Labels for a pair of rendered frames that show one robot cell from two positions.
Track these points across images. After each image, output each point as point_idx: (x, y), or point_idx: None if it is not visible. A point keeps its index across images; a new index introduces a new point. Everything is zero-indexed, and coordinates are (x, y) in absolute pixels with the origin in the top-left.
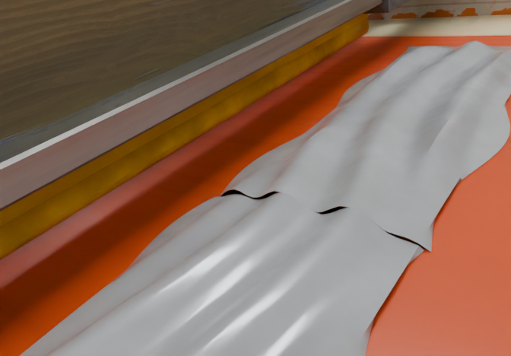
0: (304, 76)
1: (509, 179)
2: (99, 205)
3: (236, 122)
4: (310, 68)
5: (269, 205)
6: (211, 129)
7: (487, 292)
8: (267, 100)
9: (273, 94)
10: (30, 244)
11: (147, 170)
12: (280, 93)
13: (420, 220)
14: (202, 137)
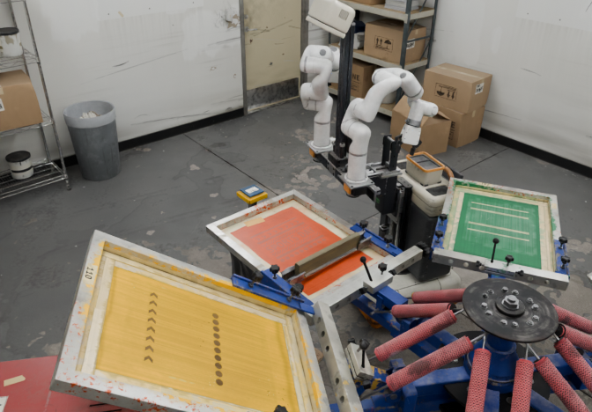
0: (308, 276)
1: (305, 257)
2: (331, 264)
3: (319, 270)
4: (307, 278)
5: None
6: (321, 270)
7: (312, 253)
8: (314, 273)
9: (314, 274)
10: (336, 262)
11: (328, 267)
12: (313, 274)
13: None
14: (322, 269)
